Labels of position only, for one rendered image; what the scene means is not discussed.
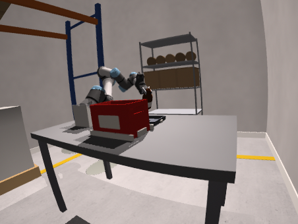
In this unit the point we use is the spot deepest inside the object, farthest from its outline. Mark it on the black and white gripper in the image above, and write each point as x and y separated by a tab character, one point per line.
139	83

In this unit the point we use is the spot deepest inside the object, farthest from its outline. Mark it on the red plastic crate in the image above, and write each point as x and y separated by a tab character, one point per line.
123	116

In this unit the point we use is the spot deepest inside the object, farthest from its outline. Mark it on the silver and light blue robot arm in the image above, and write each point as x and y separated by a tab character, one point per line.
98	94

